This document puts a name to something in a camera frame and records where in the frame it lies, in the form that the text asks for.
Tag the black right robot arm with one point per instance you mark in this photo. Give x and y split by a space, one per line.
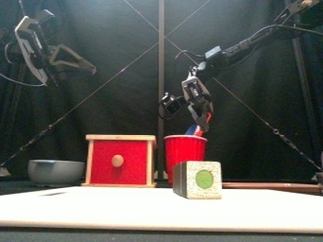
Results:
248 42

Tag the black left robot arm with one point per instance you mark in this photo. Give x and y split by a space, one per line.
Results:
44 14

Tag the blue toy knife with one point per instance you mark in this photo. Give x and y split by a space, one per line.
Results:
190 130

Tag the sushi roll with green centre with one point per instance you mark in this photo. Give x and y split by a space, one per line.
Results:
198 179

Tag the pink rectangular plate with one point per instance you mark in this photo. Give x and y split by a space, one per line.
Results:
272 187

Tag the red plastic cup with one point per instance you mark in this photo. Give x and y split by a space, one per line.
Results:
182 151

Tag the wooden box with red front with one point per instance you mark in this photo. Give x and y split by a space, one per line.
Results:
118 160

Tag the grey bowl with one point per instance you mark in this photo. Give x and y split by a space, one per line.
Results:
54 171

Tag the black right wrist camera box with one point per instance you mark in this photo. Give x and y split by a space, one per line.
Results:
172 105

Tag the vertical metal frame pole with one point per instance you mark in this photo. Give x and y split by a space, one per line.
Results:
160 63

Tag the white frame foot bracket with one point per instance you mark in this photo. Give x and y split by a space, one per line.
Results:
4 172
319 181

